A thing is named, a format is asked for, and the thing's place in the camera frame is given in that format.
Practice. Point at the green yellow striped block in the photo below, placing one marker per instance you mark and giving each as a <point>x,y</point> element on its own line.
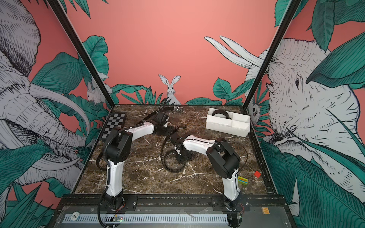
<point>242,180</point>

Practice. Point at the white slotted cable duct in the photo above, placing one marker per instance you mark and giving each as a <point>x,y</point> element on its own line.
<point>110,219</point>

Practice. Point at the white foam storage box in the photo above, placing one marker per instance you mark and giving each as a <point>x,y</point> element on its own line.
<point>238,124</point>

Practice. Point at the long black belt s-curved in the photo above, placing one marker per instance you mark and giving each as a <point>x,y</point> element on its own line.
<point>221,113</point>

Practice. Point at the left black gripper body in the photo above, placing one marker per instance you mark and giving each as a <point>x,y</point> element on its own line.
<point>166,130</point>

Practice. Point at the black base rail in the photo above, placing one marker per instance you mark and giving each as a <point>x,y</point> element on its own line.
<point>130,202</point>

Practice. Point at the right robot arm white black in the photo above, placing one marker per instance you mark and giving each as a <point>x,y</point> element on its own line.
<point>224,159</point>

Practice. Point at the right black frame post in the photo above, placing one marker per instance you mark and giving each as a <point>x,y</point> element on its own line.
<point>287,18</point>

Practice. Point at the black frame post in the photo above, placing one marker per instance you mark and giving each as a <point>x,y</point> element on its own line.
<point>287,18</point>
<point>78,45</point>

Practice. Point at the black white checkerboard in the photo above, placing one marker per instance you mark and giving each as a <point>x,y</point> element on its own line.
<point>115,120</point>

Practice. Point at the red cube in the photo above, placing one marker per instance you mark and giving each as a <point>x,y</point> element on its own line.
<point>257,174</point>

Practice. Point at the orange label sticker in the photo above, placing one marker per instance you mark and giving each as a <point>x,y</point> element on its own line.
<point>265,210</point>

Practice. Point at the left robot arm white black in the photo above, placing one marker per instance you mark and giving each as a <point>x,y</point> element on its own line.
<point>118,147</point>

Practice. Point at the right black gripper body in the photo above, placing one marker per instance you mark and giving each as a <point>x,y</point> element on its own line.
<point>183,158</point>

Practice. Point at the left black frame post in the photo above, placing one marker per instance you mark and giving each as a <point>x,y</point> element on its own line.
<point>78,45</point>

